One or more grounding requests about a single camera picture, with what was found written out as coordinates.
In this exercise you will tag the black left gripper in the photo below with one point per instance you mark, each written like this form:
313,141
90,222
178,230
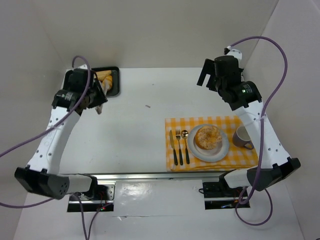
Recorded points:
99,93

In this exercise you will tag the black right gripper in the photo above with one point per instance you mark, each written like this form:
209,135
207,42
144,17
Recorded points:
208,75

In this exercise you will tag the sugared orange round cake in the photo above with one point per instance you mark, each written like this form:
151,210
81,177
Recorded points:
208,137

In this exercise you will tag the metal tongs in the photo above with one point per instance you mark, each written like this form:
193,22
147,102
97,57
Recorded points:
99,109

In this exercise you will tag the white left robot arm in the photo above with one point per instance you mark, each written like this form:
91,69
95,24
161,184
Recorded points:
41,175

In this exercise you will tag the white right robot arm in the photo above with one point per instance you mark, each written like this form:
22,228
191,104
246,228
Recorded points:
274,162

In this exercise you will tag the striped bread roll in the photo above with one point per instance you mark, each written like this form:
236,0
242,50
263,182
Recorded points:
106,83

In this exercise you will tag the long flat pastry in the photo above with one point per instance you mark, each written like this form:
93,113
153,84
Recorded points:
101,75

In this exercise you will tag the black baking tray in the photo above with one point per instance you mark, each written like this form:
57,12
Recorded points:
114,91

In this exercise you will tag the purple mug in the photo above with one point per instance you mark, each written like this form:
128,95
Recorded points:
242,139

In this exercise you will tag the white plate blue rim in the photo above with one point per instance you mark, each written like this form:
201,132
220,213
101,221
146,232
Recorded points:
208,155

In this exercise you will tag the yellow checkered cloth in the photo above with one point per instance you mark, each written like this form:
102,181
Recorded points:
236,158

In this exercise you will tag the gold spoon black handle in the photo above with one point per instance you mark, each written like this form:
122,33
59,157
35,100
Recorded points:
185,135

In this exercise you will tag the black handled fork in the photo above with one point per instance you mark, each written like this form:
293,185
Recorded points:
178,138

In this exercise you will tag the black handled knife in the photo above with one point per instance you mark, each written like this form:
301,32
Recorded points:
172,144

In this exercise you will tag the aluminium front rail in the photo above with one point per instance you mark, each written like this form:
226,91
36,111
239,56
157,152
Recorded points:
160,176

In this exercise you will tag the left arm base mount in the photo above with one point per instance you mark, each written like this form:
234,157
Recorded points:
103,200

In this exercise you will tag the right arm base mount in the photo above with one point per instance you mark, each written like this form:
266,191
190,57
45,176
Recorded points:
216,198

